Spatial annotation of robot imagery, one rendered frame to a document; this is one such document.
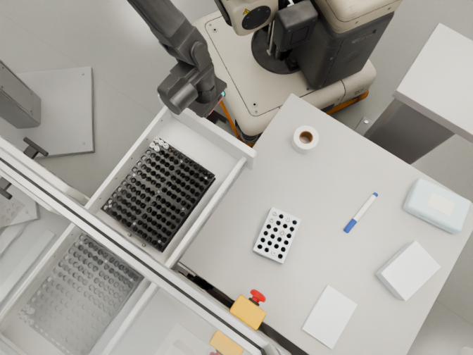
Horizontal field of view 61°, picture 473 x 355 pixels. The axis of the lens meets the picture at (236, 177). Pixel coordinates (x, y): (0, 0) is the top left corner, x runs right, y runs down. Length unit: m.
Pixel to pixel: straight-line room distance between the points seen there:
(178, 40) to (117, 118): 1.32
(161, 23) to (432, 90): 0.85
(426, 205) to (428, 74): 0.42
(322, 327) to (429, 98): 0.72
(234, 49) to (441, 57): 0.86
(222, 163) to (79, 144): 1.12
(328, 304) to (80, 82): 1.61
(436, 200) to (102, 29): 1.83
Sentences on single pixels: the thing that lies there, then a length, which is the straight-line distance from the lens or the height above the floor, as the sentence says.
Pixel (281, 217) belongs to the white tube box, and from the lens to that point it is 1.09.
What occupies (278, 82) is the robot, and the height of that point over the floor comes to 0.28.
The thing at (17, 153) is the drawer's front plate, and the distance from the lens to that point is 1.09.
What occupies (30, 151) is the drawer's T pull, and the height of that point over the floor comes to 0.91.
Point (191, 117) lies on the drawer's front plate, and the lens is 1.00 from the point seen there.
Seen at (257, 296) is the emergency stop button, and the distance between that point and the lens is 0.94.
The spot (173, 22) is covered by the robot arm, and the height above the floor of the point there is 1.21.
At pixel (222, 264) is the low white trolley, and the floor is 0.76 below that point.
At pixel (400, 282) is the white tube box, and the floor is 0.81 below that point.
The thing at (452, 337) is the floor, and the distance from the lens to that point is 2.07.
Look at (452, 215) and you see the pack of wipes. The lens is 1.19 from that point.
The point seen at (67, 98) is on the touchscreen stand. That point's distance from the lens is 2.17.
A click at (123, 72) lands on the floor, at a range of 2.19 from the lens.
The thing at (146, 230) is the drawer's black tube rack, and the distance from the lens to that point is 0.97.
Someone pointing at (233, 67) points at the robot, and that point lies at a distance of 1.80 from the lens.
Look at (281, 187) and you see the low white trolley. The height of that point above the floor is 0.76.
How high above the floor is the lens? 1.84
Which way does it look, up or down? 75 degrees down
